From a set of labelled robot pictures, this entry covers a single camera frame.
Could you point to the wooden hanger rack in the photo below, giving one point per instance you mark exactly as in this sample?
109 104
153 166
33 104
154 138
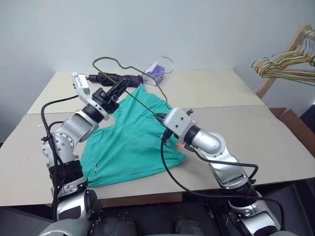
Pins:
295 39

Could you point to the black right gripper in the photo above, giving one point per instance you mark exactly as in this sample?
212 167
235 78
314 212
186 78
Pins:
165 121

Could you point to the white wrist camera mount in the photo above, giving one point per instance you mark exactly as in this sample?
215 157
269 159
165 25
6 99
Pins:
178 120
82 86

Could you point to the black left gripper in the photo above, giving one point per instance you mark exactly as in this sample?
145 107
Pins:
104 100

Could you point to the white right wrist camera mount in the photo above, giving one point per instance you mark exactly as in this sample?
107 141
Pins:
178 120

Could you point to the folded purple umbrella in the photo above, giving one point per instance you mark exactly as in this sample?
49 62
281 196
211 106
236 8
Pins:
118 79

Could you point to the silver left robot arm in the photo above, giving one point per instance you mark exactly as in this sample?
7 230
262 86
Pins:
73 127

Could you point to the purple tissue box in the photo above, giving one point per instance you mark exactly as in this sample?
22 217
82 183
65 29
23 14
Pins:
154 71

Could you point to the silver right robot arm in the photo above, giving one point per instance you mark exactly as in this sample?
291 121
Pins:
216 147

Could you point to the brown wooden furniture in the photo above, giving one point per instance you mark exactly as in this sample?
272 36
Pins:
292 123

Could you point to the dark rounded shape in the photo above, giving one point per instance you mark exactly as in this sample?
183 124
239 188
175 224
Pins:
126 227

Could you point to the green shorts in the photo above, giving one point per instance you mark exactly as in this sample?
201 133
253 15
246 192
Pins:
133 150

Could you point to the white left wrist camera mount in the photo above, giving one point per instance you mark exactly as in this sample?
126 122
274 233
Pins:
82 86

